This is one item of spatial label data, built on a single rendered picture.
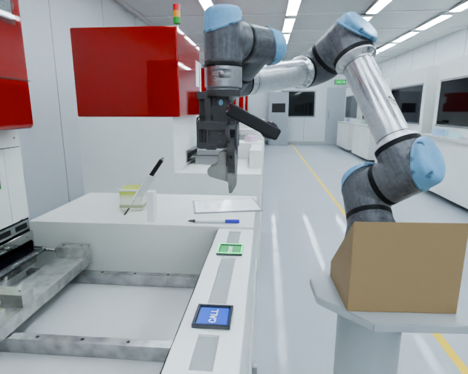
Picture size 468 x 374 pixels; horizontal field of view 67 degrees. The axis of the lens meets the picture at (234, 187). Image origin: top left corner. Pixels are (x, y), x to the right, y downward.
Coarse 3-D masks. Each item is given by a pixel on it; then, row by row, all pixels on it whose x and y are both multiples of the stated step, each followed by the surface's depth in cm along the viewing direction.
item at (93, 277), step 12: (84, 276) 92; (96, 276) 92; (108, 276) 91; (120, 276) 91; (132, 276) 91; (144, 276) 90; (156, 276) 90; (168, 276) 90; (180, 276) 90; (192, 276) 90; (192, 288) 90
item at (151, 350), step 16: (16, 336) 66; (32, 336) 66; (48, 336) 66; (64, 336) 66; (80, 336) 66; (32, 352) 66; (48, 352) 65; (64, 352) 65; (80, 352) 65; (96, 352) 64; (112, 352) 64; (128, 352) 64; (144, 352) 63; (160, 352) 63
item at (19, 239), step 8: (24, 232) 95; (32, 232) 97; (8, 240) 89; (16, 240) 91; (24, 240) 94; (32, 240) 98; (0, 248) 86; (8, 248) 88; (0, 256) 86; (24, 264) 94; (16, 272) 91; (0, 280) 86
